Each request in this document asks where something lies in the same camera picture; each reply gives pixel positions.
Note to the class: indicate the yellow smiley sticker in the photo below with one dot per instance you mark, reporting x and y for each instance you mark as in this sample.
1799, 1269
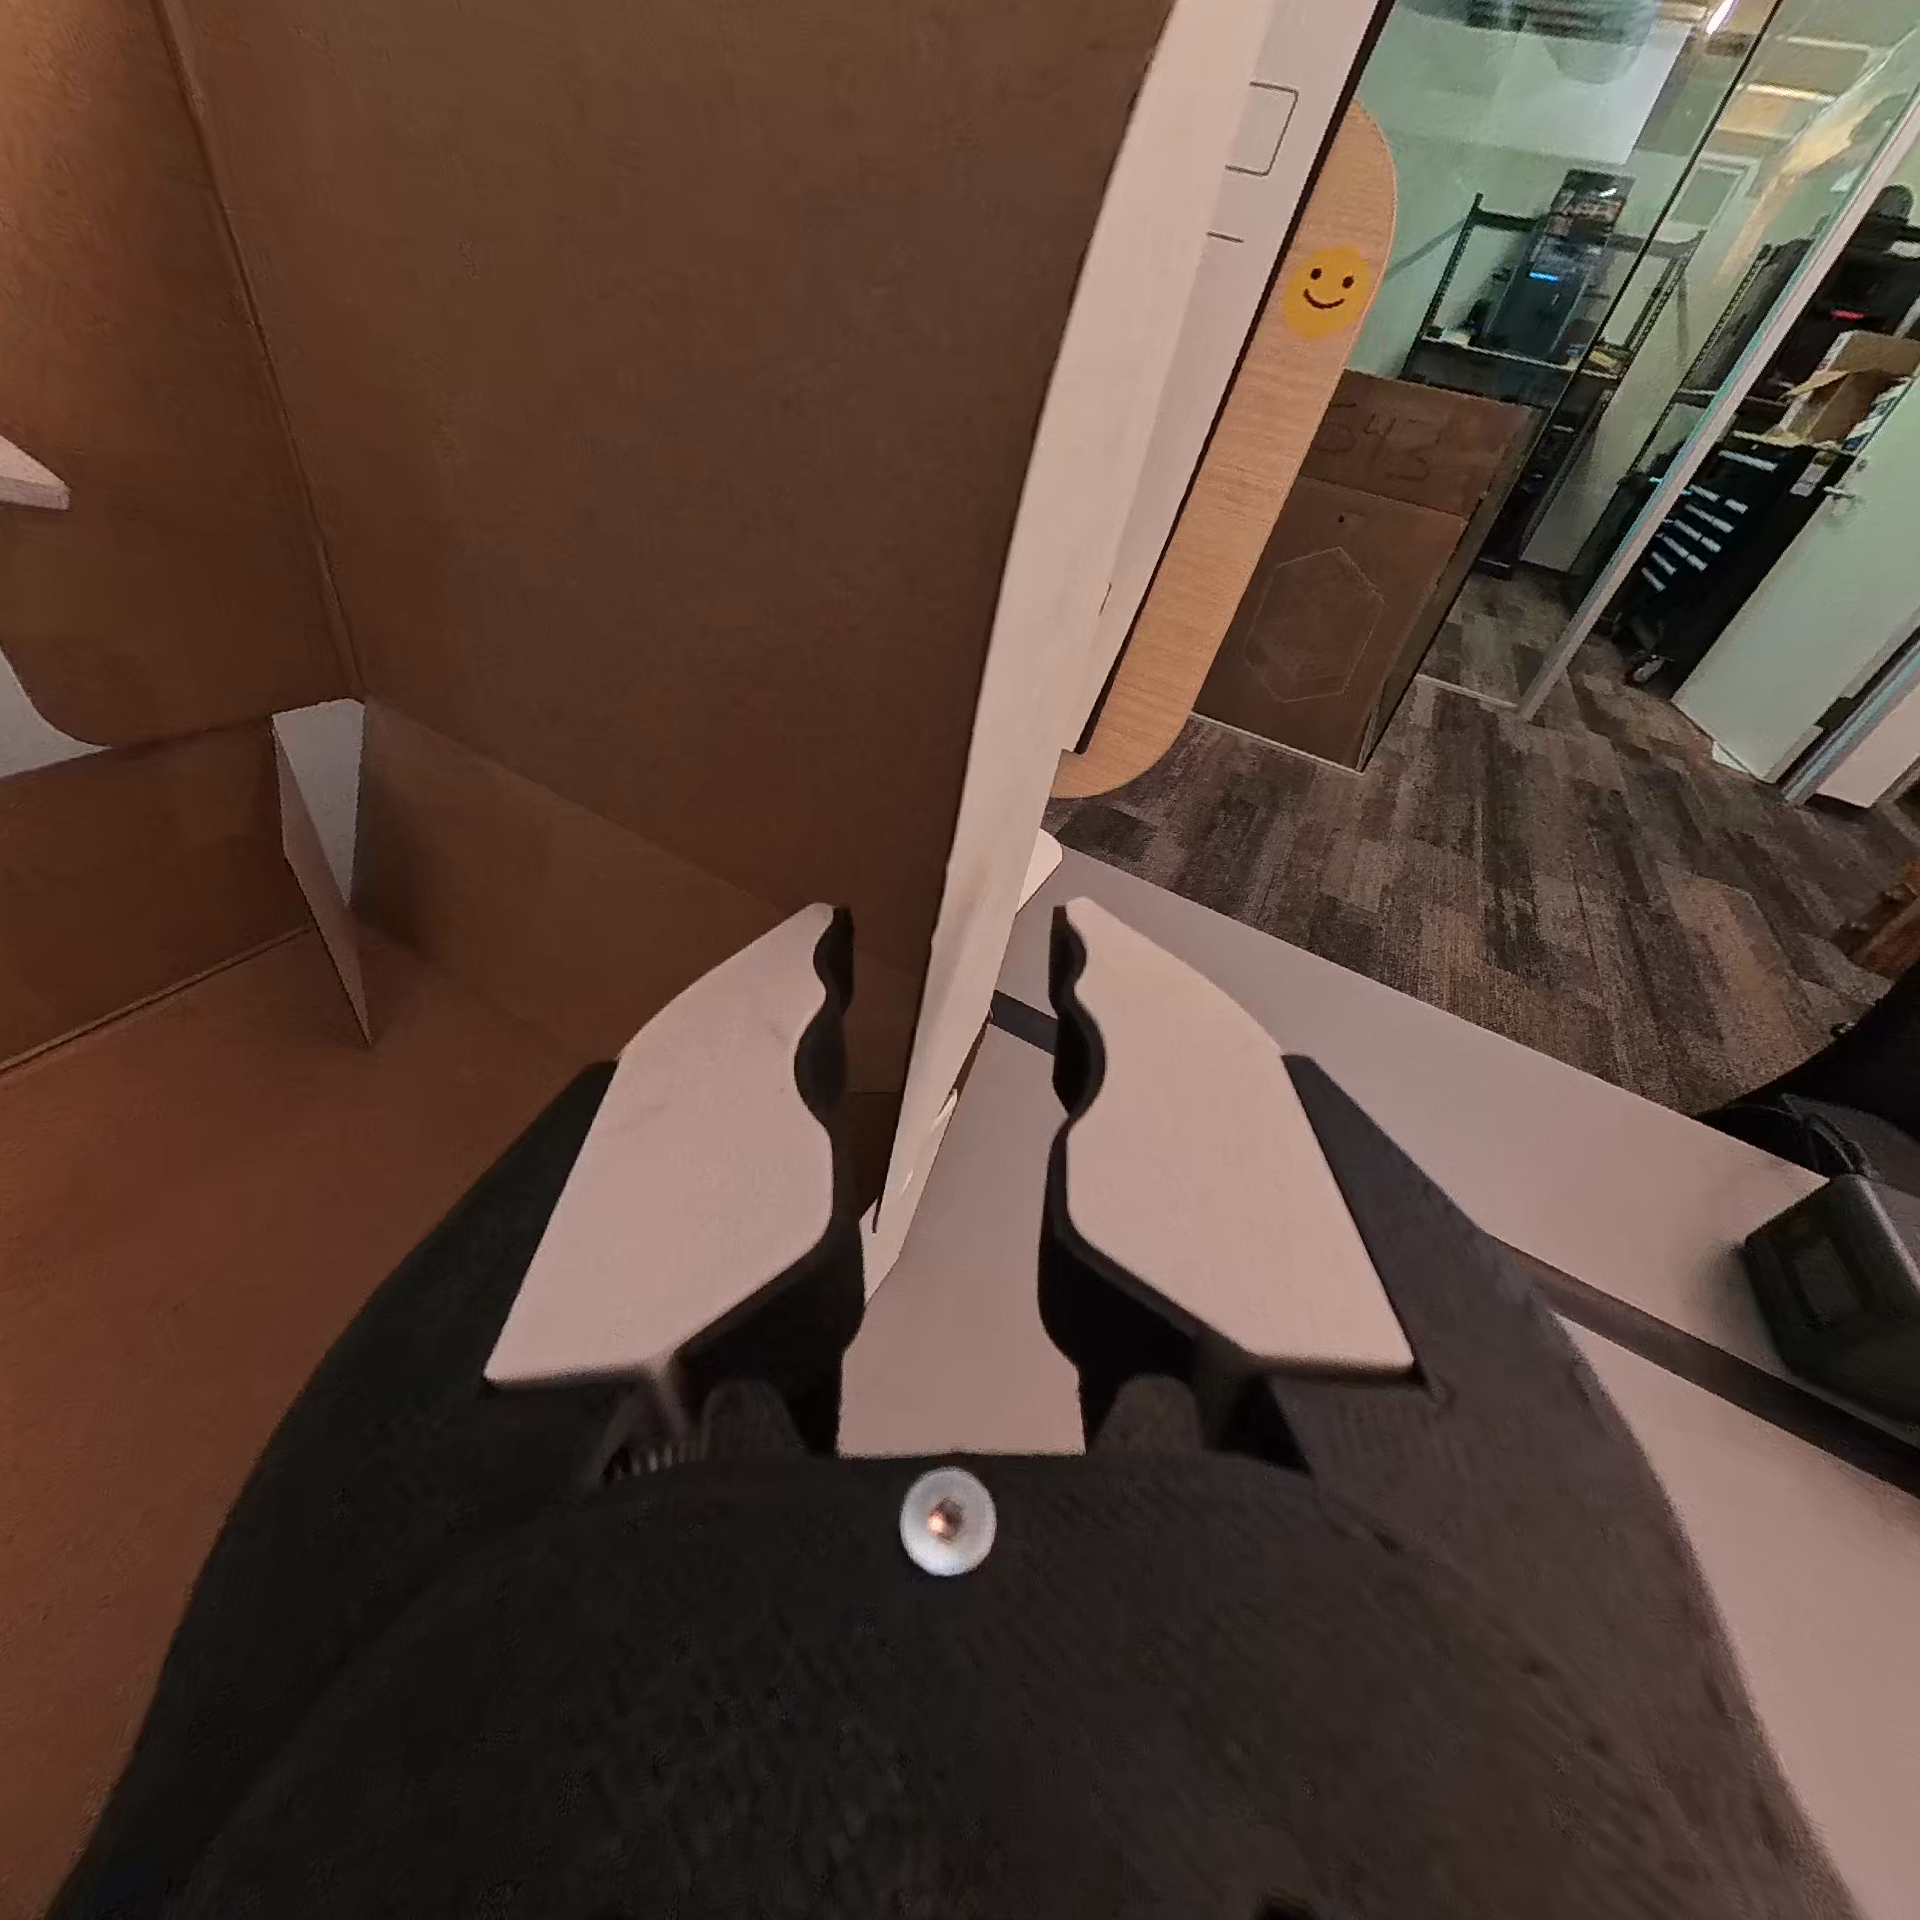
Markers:
1304, 315

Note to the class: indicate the black desk device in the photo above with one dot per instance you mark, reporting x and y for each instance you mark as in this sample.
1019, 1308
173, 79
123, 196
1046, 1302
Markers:
1846, 1275

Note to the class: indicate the open brown cardboard box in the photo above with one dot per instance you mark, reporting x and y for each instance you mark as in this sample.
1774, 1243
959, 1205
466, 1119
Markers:
1853, 383

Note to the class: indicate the white stand base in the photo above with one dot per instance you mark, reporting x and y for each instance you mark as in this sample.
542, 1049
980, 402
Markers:
1042, 865

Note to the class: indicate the white door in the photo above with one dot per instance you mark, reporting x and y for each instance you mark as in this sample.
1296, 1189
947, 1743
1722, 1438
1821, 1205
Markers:
1799, 645

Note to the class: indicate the brown hexagon print cardboard box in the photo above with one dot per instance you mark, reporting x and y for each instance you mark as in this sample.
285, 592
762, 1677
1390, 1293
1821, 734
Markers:
1351, 600

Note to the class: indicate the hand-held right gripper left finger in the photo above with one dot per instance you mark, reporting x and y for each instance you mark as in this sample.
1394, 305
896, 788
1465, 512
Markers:
689, 1169

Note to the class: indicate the black drawer cabinet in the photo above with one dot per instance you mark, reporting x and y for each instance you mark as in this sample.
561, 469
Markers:
1726, 539

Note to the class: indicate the wooden sign board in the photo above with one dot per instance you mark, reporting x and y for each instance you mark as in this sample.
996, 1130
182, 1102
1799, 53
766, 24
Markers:
1274, 451

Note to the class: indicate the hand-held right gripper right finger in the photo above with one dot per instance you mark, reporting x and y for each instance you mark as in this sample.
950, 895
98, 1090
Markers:
1216, 1169

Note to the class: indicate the metal shelf rack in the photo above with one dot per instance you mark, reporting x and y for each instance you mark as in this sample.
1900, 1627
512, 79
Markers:
1501, 354

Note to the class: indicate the white cardboard box with lid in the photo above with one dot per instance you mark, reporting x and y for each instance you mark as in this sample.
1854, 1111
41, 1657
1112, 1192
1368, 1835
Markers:
675, 451

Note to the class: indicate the dark bag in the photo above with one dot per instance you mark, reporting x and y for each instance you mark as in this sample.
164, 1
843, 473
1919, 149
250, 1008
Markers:
1859, 1080

